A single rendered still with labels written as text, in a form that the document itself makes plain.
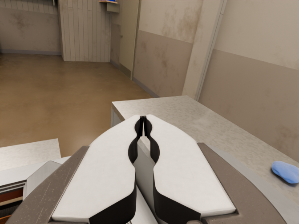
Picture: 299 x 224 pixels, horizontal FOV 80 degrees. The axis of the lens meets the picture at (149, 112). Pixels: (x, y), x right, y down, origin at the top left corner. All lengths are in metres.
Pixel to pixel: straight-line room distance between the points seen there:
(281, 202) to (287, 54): 1.73
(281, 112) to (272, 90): 0.24
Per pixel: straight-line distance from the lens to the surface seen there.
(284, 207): 0.74
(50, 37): 7.45
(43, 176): 0.96
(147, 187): 0.87
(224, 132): 1.04
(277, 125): 2.32
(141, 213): 0.81
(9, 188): 0.99
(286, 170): 0.90
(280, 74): 2.27
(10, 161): 1.25
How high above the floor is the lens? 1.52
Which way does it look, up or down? 27 degrees down
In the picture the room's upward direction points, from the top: 9 degrees clockwise
